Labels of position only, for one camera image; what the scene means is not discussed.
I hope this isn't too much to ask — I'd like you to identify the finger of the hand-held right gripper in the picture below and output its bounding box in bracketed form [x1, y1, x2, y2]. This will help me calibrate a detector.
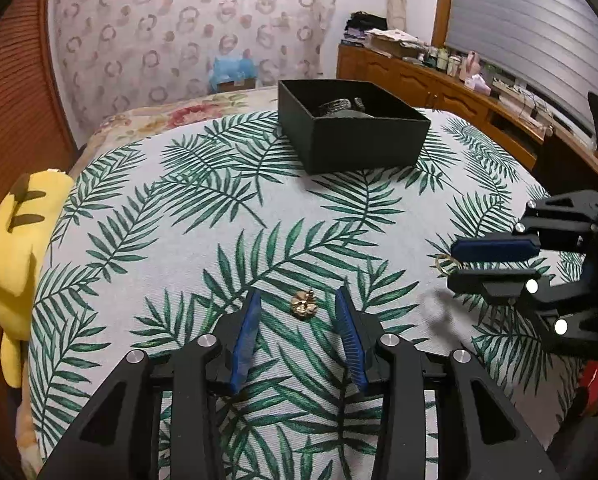
[446, 267, 598, 358]
[450, 190, 598, 264]

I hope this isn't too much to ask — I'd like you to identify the small cardboard box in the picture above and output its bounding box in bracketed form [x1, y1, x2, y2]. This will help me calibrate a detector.
[216, 77, 256, 92]

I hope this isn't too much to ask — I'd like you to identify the gold ring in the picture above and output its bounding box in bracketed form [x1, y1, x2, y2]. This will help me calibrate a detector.
[434, 254, 462, 276]

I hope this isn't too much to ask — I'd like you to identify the blue plastic bag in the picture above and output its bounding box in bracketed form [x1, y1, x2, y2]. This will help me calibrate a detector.
[208, 55, 257, 83]

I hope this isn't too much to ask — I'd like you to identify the pink tissue box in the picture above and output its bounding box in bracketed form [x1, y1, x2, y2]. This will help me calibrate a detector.
[462, 75, 491, 95]

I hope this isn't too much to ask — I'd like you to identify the group of small bottles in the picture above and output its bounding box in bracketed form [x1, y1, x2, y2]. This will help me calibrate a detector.
[421, 46, 462, 76]

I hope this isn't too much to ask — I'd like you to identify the ring patterned wall cloth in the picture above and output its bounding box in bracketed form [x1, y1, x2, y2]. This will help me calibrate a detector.
[49, 0, 337, 133]

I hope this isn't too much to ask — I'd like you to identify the floral blanket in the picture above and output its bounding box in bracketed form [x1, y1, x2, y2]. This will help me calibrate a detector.
[86, 87, 280, 148]

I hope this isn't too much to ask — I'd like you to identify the wooden louvre panel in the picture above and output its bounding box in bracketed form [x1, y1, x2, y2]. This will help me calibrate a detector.
[0, 0, 77, 221]

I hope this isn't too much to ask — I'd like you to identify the patterned flat box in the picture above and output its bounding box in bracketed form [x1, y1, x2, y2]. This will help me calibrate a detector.
[365, 27, 422, 58]

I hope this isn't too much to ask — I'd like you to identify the yellow plush toy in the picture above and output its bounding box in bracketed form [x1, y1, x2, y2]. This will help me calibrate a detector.
[0, 169, 74, 388]

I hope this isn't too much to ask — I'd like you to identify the green leaf print cloth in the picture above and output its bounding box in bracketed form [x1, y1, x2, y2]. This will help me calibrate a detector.
[26, 107, 587, 480]

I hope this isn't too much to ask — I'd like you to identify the stack of dark clothes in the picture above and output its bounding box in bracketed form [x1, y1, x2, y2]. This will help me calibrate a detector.
[343, 11, 387, 46]

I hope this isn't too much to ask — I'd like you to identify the black jewelry box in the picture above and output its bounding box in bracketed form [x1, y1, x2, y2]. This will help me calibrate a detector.
[277, 79, 432, 176]

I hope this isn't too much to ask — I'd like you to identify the red object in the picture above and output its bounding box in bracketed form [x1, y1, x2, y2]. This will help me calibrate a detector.
[576, 360, 598, 416]

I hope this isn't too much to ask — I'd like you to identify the grey window blind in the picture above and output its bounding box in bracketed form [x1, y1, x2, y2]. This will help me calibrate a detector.
[444, 0, 598, 133]

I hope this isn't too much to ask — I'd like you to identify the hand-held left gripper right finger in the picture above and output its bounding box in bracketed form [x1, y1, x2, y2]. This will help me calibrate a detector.
[333, 286, 560, 480]

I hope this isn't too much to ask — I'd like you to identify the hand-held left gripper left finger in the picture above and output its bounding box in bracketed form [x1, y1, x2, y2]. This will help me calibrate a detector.
[39, 287, 264, 480]

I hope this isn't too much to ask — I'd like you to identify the wooden cabinet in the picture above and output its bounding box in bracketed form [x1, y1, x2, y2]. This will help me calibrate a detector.
[336, 44, 598, 181]

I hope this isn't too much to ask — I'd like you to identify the silver bracelet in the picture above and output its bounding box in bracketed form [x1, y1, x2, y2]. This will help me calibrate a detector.
[319, 97, 356, 117]

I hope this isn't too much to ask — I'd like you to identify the gold flower earring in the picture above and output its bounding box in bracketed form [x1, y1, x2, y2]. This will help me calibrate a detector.
[290, 288, 319, 318]

